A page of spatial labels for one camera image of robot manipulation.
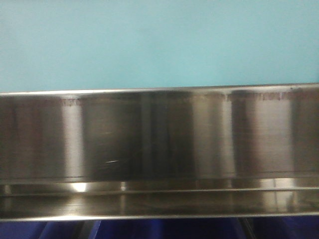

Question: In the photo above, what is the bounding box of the light blue bin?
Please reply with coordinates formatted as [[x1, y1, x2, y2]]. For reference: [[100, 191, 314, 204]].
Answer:
[[0, 0, 319, 92]]

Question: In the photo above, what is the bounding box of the steel shelf front beam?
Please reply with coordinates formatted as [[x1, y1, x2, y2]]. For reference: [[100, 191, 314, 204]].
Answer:
[[0, 83, 319, 221]]

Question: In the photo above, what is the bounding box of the lower centre blue bin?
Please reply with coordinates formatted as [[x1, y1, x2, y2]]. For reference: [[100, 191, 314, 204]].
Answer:
[[89, 218, 246, 239]]

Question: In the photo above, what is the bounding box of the lower right blue bin front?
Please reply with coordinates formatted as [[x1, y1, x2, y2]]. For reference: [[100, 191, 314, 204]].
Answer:
[[250, 216, 319, 239]]

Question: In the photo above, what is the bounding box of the lower left blue bin front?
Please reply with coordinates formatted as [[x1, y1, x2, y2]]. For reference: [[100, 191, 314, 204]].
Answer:
[[0, 221, 83, 239]]

